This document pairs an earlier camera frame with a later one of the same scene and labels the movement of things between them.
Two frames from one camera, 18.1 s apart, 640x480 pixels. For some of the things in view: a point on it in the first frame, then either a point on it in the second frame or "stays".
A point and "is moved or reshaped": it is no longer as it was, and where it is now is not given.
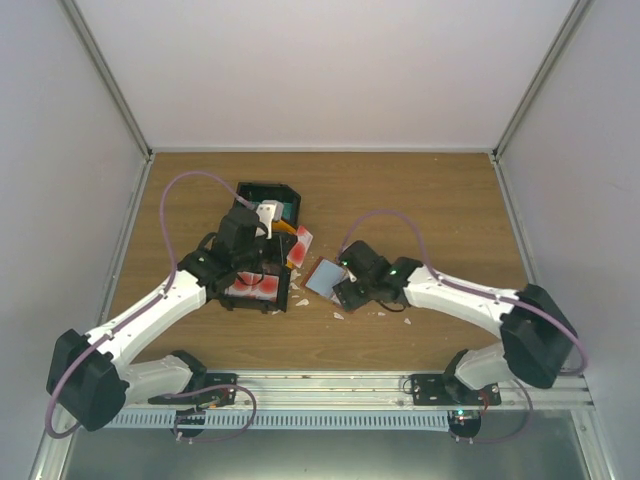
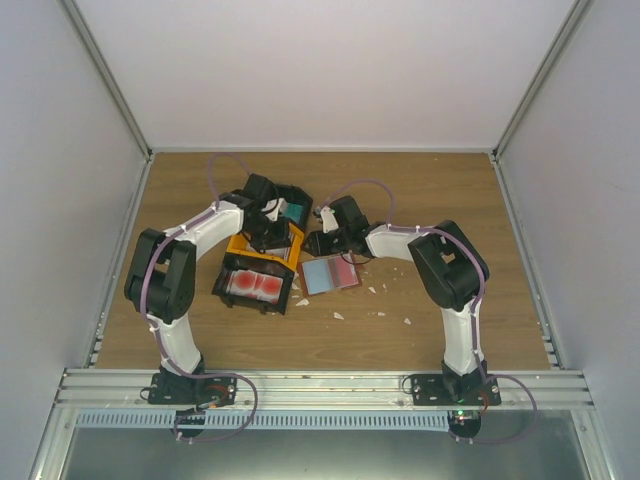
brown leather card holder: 322,277 is moved or reshaped
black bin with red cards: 261,287 stays
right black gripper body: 357,300 to 331,248
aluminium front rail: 356,391 stays
